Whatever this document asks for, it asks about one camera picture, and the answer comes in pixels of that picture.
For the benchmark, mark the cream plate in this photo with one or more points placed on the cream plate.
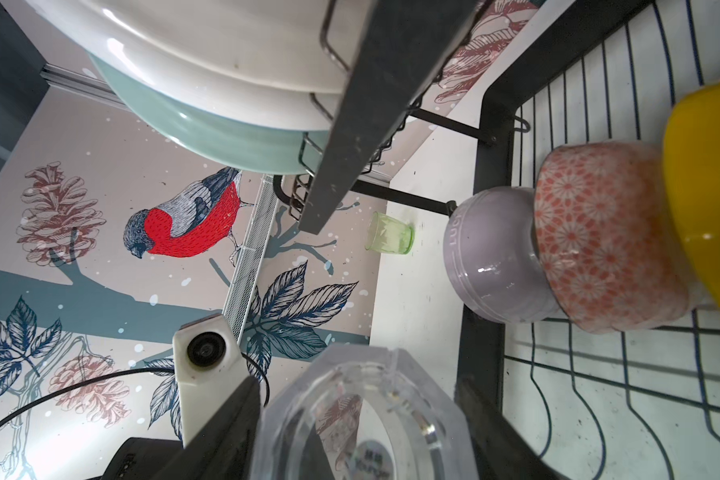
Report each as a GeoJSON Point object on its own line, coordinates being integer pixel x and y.
{"type": "Point", "coordinates": [257, 62]}

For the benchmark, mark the lilac ceramic bowl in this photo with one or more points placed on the lilac ceramic bowl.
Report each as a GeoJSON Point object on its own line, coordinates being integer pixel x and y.
{"type": "Point", "coordinates": [492, 260]}

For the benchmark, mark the clear glass cup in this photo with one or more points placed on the clear glass cup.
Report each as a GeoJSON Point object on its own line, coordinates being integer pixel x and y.
{"type": "Point", "coordinates": [361, 412]}

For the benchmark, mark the green floral plate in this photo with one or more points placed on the green floral plate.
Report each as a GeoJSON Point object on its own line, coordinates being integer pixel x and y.
{"type": "Point", "coordinates": [232, 143]}

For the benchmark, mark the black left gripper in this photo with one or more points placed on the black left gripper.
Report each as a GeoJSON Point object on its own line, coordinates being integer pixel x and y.
{"type": "Point", "coordinates": [141, 458]}

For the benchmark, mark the yellow bowl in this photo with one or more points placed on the yellow bowl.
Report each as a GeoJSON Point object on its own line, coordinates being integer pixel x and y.
{"type": "Point", "coordinates": [691, 171]}

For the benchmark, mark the pink patterned bowl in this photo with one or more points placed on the pink patterned bowl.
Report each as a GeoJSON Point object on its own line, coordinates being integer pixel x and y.
{"type": "Point", "coordinates": [607, 241]}

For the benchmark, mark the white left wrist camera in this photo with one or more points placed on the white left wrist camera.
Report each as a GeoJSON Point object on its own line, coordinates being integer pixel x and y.
{"type": "Point", "coordinates": [208, 368]}

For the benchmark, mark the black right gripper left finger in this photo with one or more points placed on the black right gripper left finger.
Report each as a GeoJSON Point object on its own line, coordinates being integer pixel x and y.
{"type": "Point", "coordinates": [223, 449]}

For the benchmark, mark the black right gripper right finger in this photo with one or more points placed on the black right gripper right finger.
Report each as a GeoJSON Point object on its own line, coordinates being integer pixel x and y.
{"type": "Point", "coordinates": [500, 452]}

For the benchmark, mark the black two-tier dish rack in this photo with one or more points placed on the black two-tier dish rack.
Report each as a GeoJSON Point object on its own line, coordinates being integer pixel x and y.
{"type": "Point", "coordinates": [637, 404]}

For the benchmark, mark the green glass cup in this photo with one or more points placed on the green glass cup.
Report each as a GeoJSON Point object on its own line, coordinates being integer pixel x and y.
{"type": "Point", "coordinates": [389, 235]}

